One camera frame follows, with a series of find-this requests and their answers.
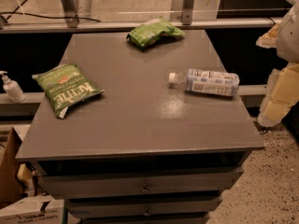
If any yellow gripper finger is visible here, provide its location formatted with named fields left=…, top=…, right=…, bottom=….
left=257, top=63, right=299, bottom=128
left=256, top=23, right=280, bottom=49

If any blue plastic water bottle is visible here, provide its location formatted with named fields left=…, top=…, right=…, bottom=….
left=168, top=68, right=239, bottom=97

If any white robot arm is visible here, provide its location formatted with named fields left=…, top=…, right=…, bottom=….
left=256, top=3, right=299, bottom=128

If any green snack bag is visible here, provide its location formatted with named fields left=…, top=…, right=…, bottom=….
left=126, top=17, right=185, bottom=49

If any green Kettle jalapeno chip bag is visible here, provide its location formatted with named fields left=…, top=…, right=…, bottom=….
left=32, top=63, right=104, bottom=119

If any white pump sanitizer bottle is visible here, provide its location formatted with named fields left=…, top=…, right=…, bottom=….
left=0, top=71, right=25, bottom=103

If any grey drawer cabinet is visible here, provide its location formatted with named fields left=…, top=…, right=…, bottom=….
left=17, top=30, right=263, bottom=224

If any top grey drawer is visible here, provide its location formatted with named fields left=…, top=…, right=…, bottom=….
left=40, top=167, right=244, bottom=199

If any grey drawer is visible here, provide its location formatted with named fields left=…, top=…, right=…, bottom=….
left=68, top=195, right=222, bottom=218
left=40, top=167, right=244, bottom=199

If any middle grey drawer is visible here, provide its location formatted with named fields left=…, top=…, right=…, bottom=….
left=68, top=195, right=222, bottom=218

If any white cardboard box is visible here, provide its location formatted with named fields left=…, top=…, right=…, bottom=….
left=0, top=195, right=67, bottom=224

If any brown cardboard box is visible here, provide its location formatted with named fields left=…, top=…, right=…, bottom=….
left=0, top=127, right=23, bottom=206

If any metal bracket right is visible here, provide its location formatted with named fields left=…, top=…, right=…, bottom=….
left=181, top=0, right=194, bottom=25

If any metal bracket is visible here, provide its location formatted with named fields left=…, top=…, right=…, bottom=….
left=61, top=0, right=78, bottom=28
left=181, top=0, right=194, bottom=25

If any metal bracket left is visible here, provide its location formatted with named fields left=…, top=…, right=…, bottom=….
left=61, top=0, right=78, bottom=28

